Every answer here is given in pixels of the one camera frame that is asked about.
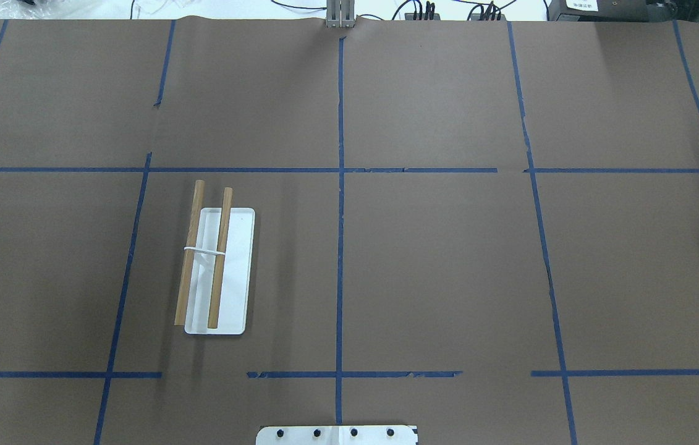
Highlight white towel rack base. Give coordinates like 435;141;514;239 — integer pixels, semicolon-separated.
184;208;255;336

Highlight wooden rack rod left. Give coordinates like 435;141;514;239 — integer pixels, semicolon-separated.
207;187;233;329

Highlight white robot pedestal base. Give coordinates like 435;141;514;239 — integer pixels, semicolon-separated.
255;425;419;444

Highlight aluminium frame post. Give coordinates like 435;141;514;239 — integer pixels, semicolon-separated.
326;0;357;28

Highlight black box with label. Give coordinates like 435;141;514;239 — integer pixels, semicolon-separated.
547;1;699;23

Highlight clear plastic bag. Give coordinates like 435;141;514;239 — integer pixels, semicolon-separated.
0;1;70;20

